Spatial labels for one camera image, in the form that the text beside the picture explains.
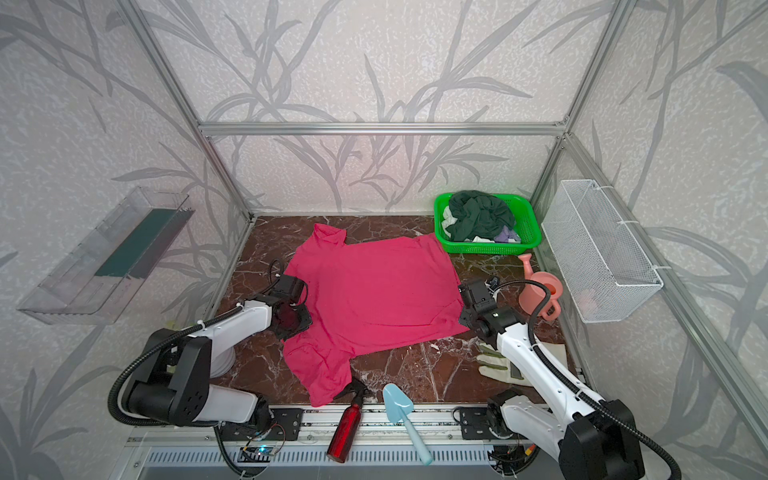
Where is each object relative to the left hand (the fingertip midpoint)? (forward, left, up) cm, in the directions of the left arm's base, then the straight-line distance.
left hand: (311, 315), depth 91 cm
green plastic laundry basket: (+36, -75, +4) cm, 83 cm away
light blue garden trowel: (-24, -28, 0) cm, 37 cm away
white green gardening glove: (-14, -54, 0) cm, 56 cm away
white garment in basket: (+40, -46, +1) cm, 61 cm away
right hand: (0, -49, +8) cm, 50 cm away
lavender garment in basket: (+30, -66, +3) cm, 73 cm away
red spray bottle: (-29, -16, +2) cm, 33 cm away
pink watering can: (+2, -66, +11) cm, 67 cm away
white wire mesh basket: (-4, -70, +34) cm, 79 cm away
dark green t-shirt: (+34, -54, +11) cm, 65 cm away
